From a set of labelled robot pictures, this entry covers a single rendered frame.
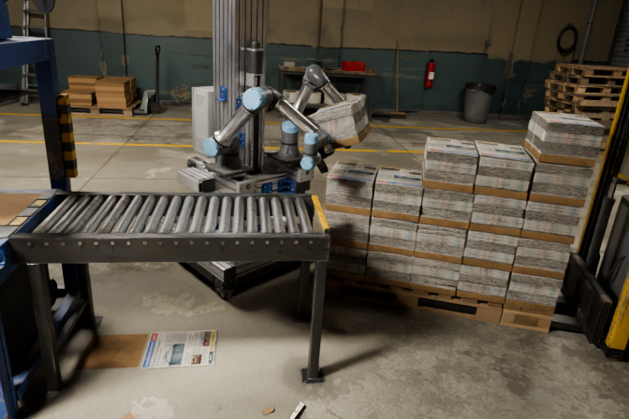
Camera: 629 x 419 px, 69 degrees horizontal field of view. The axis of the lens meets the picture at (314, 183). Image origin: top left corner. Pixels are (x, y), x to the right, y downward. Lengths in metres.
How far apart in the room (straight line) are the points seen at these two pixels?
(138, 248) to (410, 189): 1.54
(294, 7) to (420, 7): 2.47
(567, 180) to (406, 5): 7.23
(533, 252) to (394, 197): 0.87
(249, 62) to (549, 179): 1.89
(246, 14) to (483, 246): 2.01
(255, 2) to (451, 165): 1.55
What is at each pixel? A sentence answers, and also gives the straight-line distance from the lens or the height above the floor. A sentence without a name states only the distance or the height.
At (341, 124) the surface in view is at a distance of 2.70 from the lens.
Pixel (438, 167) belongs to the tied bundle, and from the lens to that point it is 2.75.
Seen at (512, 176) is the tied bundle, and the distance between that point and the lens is 2.81.
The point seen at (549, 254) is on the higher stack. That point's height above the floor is 0.52.
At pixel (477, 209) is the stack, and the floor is 0.74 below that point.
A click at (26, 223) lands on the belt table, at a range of 2.41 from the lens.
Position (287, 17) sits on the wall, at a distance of 9.22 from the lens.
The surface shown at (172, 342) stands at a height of 0.01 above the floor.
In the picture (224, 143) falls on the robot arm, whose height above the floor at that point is 1.02.
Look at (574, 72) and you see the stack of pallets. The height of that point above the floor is 1.19.
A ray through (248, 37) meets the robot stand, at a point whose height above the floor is 1.59.
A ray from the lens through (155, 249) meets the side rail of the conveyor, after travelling 2.11.
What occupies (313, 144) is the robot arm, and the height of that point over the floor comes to 1.10.
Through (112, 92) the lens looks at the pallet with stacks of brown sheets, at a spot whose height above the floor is 0.40.
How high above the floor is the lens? 1.71
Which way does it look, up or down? 19 degrees down
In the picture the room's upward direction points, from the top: 4 degrees clockwise
